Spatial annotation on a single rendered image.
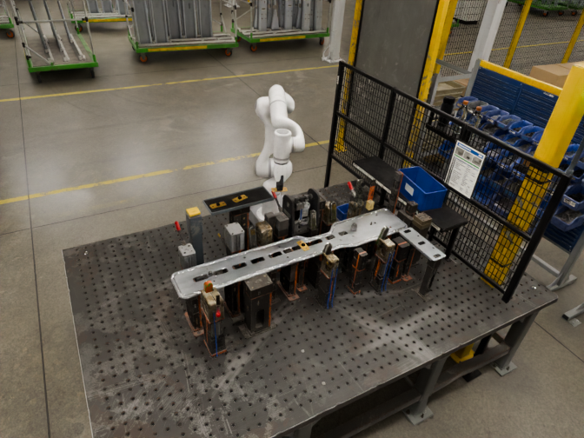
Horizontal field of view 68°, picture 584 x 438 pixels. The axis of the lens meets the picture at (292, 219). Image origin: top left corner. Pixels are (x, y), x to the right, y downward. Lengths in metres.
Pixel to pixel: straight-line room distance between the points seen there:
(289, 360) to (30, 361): 1.84
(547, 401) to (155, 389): 2.46
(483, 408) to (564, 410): 0.53
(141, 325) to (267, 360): 0.68
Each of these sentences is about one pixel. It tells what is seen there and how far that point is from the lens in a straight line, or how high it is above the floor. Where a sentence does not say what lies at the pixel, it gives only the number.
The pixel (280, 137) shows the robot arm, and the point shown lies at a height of 1.58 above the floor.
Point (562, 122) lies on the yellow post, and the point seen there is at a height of 1.75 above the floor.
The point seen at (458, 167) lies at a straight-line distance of 2.78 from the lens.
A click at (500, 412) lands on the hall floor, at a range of 3.25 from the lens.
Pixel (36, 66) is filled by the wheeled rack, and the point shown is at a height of 0.28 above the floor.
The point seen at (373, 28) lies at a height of 1.52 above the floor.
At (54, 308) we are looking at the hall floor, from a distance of 3.68.
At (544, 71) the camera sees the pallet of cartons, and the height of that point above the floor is 1.03.
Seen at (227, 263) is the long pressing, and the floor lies 1.00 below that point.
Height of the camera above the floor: 2.50
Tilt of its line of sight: 36 degrees down
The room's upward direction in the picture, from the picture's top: 4 degrees clockwise
